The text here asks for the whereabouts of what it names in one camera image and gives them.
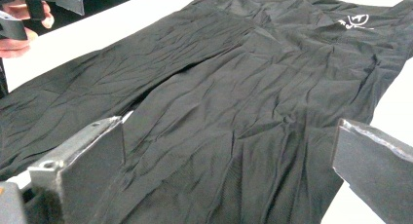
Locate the black shirt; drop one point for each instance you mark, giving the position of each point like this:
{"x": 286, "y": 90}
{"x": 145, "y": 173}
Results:
{"x": 227, "y": 104}

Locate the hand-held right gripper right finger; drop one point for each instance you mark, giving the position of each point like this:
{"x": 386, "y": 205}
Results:
{"x": 376, "y": 172}

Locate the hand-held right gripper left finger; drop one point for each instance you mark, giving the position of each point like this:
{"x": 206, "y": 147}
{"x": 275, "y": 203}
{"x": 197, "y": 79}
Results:
{"x": 87, "y": 159}

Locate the white board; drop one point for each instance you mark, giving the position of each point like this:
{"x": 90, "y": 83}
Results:
{"x": 97, "y": 32}

